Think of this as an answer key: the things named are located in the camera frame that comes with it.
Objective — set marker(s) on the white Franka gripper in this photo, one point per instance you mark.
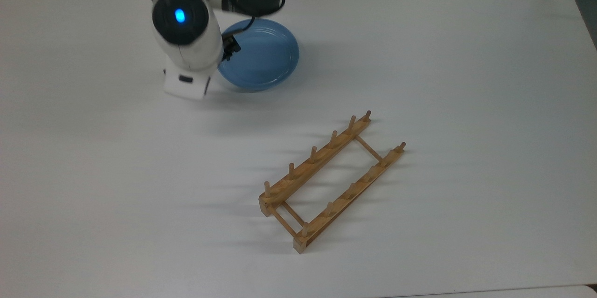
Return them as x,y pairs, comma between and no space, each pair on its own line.
187,81

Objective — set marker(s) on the blue round plate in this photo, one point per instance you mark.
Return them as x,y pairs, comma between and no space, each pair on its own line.
266,55

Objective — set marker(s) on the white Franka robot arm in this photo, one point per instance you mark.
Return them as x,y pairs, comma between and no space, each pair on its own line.
200,13

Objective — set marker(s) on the wooden plate rack with pegs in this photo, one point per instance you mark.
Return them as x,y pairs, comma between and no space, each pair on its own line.
326,186

